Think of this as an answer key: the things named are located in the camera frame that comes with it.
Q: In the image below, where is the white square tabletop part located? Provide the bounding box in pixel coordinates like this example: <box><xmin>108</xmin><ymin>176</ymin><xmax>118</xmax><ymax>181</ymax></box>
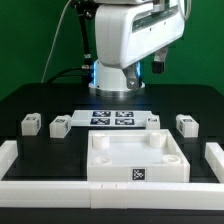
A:
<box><xmin>87</xmin><ymin>129</ymin><xmax>190</xmax><ymax>183</ymax></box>

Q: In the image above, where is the white cable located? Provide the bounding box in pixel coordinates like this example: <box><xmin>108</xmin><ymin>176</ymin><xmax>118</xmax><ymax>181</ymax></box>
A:
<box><xmin>40</xmin><ymin>0</ymin><xmax>73</xmax><ymax>84</ymax></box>

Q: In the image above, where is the white U-shaped fence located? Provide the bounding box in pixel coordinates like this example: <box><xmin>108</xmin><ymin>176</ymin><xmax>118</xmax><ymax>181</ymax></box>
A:
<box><xmin>0</xmin><ymin>141</ymin><xmax>224</xmax><ymax>210</ymax></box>

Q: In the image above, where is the white marker base plate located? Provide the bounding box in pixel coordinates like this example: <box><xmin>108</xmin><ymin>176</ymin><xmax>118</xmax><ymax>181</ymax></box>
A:
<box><xmin>72</xmin><ymin>110</ymin><xmax>152</xmax><ymax>127</ymax></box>

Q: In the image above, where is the black cable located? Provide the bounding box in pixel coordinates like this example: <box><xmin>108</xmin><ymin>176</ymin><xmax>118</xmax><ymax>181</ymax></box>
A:
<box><xmin>45</xmin><ymin>67</ymin><xmax>93</xmax><ymax>84</ymax></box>

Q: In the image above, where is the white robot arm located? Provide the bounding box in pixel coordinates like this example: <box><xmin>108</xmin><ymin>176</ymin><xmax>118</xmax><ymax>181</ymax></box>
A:
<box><xmin>89</xmin><ymin>0</ymin><xmax>191</xmax><ymax>97</ymax></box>

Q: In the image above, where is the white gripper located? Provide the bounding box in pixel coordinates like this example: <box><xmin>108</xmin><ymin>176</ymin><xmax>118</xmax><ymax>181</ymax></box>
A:
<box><xmin>151</xmin><ymin>46</ymin><xmax>168</xmax><ymax>74</ymax></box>

